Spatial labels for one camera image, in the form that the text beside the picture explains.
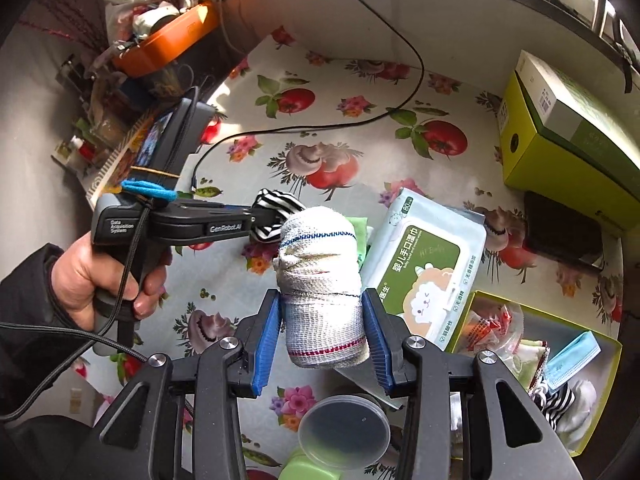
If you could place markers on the yellow-green shoe box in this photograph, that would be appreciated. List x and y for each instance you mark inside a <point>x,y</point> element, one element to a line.
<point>531,162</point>

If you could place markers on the green cloth with beaded trim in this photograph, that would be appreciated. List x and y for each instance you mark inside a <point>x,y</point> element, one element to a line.
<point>528,361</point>

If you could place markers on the clear round plastic container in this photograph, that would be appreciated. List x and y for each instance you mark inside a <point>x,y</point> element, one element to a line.
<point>345,432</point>

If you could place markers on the black smartphone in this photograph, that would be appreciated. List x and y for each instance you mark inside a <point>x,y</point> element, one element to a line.
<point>562,234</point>

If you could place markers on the person's left hand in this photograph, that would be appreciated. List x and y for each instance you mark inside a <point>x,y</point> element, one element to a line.
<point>81,270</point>

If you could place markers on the blue strap band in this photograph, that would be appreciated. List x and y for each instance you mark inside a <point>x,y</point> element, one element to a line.
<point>149,190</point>

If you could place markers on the green microfibre cloth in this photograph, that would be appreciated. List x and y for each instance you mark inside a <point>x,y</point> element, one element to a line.
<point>362,232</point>

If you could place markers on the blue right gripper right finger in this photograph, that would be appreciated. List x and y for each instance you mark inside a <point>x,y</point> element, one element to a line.
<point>376,326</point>

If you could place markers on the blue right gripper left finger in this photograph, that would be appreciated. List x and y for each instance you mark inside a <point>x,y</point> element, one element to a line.
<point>265,334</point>

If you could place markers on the white plastic bag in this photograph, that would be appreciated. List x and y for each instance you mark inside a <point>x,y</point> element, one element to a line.
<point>135,18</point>

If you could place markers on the red twig branches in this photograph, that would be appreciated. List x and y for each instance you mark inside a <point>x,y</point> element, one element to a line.
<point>67,20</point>

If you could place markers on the wet wipes pack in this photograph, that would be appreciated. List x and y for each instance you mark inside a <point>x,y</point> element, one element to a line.
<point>423,261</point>

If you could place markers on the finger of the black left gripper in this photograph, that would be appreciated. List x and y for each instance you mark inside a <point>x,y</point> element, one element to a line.
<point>260,222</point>

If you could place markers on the orange plastic basin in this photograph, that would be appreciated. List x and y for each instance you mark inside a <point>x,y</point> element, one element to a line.
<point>171,41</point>

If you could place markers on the plastic bag with red items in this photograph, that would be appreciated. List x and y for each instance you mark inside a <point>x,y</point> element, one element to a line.
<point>491,324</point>

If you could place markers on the floral tablecloth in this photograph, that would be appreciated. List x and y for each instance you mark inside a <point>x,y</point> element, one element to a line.
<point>443,145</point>

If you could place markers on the green rounded square sponge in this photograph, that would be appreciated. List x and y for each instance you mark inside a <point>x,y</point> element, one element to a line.
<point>300,467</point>

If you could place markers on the blue face mask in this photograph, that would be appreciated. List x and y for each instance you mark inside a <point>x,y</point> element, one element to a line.
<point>571,351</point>

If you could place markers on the green white carton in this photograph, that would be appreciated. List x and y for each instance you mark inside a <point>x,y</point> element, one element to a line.
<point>572,117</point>

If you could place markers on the white bandage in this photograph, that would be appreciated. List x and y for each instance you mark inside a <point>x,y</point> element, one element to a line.
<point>318,276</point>

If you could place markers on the yellow-green shallow box tray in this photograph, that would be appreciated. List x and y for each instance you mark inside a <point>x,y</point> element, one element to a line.
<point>600,371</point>

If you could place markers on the black white striped sock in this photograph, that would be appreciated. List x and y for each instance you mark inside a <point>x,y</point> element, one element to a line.
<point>553,405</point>
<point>286,204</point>

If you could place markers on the white ribbed sock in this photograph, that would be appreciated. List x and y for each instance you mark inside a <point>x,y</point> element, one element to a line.
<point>574,423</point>

